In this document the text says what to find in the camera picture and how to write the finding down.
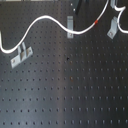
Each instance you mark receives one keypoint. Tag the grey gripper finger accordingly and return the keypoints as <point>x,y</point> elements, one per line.
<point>77,5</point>

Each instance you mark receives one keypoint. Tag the black perforated breadboard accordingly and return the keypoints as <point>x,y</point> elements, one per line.
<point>67,83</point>

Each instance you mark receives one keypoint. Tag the middle metal cable clip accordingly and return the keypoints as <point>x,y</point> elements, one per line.
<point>70,26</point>

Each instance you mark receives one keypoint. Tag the metal cable clip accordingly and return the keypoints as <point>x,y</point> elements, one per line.
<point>70,26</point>
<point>113,29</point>
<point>23,54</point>

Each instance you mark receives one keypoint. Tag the right metal cable clip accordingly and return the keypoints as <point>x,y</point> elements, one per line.
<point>113,29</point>

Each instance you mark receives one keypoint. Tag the left metal cable clip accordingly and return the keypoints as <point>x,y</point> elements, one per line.
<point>23,54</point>

